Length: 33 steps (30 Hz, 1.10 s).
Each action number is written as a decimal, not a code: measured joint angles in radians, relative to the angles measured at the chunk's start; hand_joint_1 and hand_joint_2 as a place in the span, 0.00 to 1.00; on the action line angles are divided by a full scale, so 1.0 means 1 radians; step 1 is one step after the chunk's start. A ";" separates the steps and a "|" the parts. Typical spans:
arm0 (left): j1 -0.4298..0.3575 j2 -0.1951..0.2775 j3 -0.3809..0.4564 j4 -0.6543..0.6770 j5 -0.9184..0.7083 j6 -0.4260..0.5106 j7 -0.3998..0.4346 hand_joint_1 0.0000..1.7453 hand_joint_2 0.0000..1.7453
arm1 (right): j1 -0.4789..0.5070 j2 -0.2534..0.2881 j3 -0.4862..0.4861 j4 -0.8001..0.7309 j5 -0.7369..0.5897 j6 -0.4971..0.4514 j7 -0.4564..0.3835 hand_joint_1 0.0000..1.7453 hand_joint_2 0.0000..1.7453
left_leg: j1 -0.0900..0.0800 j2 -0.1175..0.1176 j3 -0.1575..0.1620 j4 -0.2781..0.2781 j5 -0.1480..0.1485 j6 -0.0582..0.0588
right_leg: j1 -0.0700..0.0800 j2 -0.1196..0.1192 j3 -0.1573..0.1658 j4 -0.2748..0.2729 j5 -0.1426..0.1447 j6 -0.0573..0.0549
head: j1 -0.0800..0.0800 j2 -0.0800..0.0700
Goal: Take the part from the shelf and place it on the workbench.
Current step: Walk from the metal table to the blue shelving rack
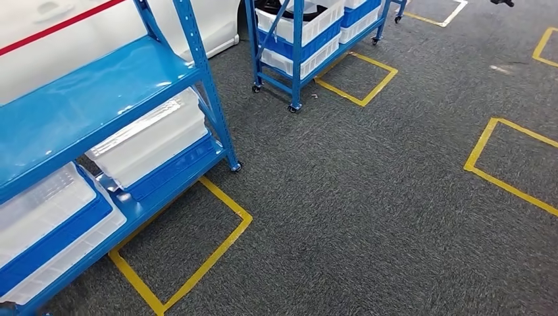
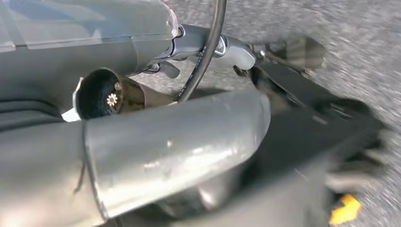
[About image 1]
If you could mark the white car with red stripe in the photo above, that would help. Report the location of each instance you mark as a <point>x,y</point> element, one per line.
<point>87,39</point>

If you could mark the small blue wheeled cart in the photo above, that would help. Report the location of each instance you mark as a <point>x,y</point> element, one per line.
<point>297,52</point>

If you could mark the black plastic item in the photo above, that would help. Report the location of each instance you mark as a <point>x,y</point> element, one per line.
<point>283,11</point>

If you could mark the yellow floor tape square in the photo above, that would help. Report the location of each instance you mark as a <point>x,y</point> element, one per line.
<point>226,244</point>

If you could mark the large blue metal shelf rack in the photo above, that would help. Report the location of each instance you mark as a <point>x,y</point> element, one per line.
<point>87,100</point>

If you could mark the small black object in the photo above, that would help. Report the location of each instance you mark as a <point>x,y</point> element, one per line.
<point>503,2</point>

